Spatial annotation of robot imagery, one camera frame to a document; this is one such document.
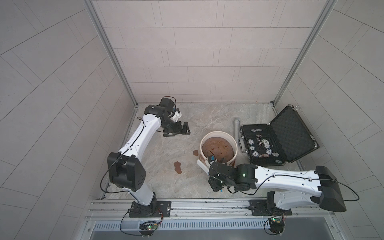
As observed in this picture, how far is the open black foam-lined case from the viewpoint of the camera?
79 cm

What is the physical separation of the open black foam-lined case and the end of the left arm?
0.42 metres

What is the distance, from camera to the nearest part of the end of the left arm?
2.23 feet
